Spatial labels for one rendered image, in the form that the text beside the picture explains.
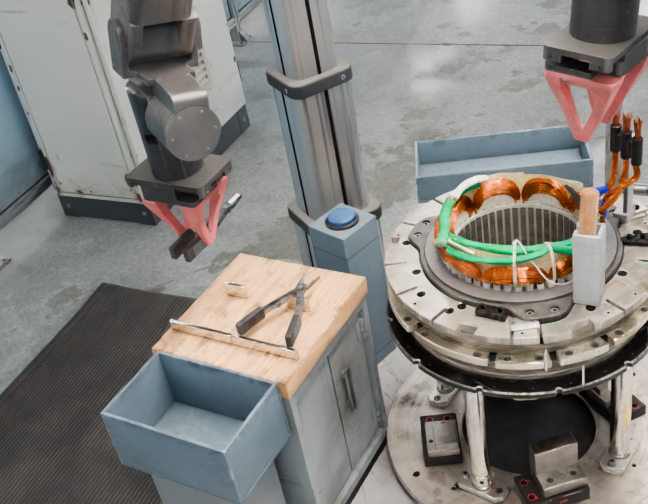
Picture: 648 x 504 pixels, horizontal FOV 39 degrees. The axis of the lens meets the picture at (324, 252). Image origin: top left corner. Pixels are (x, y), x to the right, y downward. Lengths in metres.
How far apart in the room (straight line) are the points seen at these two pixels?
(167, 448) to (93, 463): 1.55
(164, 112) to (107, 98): 2.32
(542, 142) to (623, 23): 0.60
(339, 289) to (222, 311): 0.15
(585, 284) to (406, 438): 0.40
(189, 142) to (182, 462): 0.35
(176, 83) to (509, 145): 0.66
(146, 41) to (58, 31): 2.29
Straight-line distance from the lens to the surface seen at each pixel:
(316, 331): 1.06
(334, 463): 1.18
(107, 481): 2.49
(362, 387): 1.20
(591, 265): 0.97
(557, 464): 1.18
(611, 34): 0.83
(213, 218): 1.03
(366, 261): 1.31
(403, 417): 1.31
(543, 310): 0.99
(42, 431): 2.71
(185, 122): 0.87
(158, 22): 0.90
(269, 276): 1.16
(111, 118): 3.24
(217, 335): 1.07
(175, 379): 1.11
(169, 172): 0.97
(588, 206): 0.94
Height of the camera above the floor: 1.74
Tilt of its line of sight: 35 degrees down
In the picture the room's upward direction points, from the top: 11 degrees counter-clockwise
